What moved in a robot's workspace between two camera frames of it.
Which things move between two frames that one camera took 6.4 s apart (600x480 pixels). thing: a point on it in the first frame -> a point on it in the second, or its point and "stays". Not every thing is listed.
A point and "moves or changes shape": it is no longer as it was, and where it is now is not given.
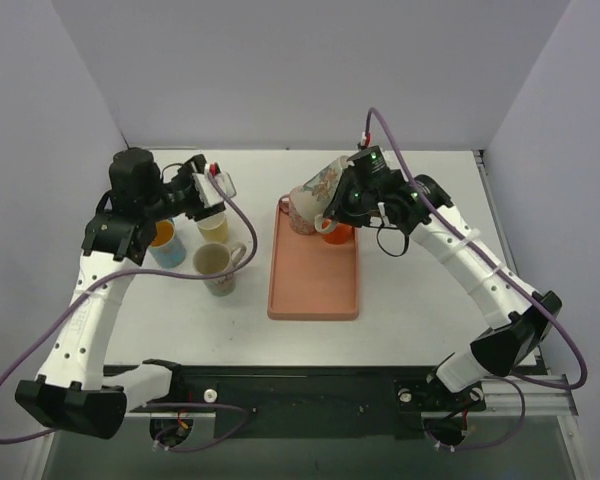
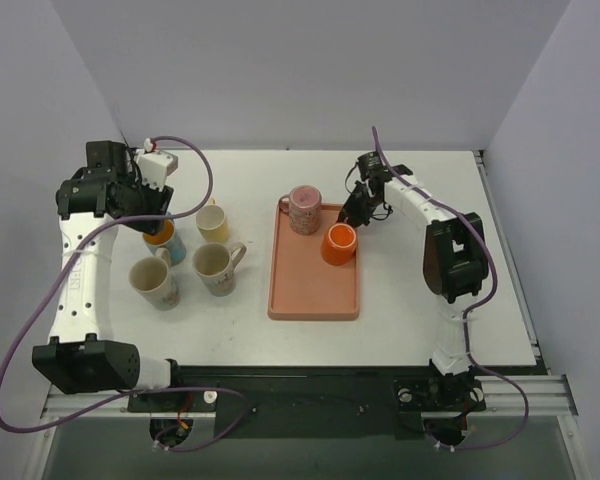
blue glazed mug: x=167 y=249 stays
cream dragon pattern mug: x=312 y=199 -> x=153 y=280
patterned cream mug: x=216 y=258 stays
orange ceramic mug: x=340 y=235 moves or changes shape
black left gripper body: x=191 y=187 -> x=155 y=206
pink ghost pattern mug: x=299 y=222 stays
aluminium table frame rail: x=526 y=395 stays
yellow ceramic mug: x=215 y=229 stays
